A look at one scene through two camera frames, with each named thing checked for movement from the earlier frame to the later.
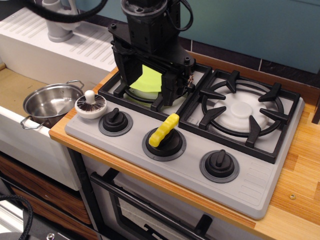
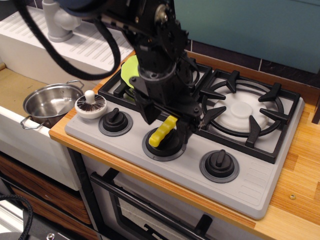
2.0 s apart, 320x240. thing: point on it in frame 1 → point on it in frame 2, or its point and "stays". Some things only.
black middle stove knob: [171, 147] stays
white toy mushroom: [90, 106] stays
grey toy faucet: [59, 31] stays
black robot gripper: [153, 30] → [172, 90]
